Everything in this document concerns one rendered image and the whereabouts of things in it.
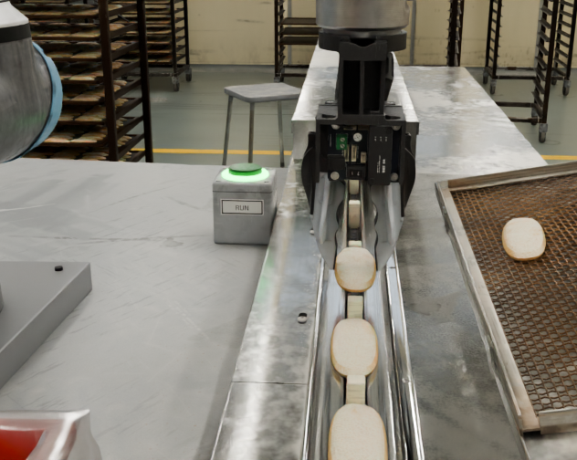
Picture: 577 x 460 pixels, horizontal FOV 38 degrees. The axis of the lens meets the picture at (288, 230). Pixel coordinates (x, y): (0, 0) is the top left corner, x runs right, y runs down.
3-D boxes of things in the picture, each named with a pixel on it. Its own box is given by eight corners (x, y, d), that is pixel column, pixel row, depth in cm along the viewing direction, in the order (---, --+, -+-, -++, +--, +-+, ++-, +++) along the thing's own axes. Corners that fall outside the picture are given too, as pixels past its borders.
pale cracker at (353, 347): (331, 321, 73) (331, 309, 72) (376, 323, 72) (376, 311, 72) (329, 379, 63) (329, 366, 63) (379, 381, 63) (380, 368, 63)
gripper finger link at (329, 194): (297, 283, 72) (315, 181, 69) (301, 257, 78) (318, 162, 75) (333, 289, 72) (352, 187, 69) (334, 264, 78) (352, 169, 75)
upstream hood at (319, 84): (320, 55, 239) (321, 24, 236) (384, 56, 238) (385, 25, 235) (290, 170, 121) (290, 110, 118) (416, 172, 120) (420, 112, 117)
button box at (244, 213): (221, 248, 108) (219, 164, 104) (283, 250, 107) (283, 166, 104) (211, 273, 100) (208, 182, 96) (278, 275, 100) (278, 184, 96)
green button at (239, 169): (230, 174, 102) (230, 162, 102) (263, 175, 102) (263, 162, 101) (225, 183, 99) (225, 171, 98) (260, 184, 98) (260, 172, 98)
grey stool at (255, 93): (220, 174, 437) (217, 86, 422) (283, 166, 452) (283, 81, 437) (247, 192, 406) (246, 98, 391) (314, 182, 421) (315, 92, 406)
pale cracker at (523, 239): (500, 224, 83) (499, 213, 82) (540, 220, 82) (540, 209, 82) (504, 263, 74) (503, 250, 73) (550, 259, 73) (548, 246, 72)
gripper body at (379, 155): (310, 191, 68) (312, 38, 64) (315, 163, 76) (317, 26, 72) (406, 193, 67) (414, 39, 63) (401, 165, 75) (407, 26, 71)
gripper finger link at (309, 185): (293, 212, 75) (309, 115, 72) (295, 206, 76) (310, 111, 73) (346, 221, 75) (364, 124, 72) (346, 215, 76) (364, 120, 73)
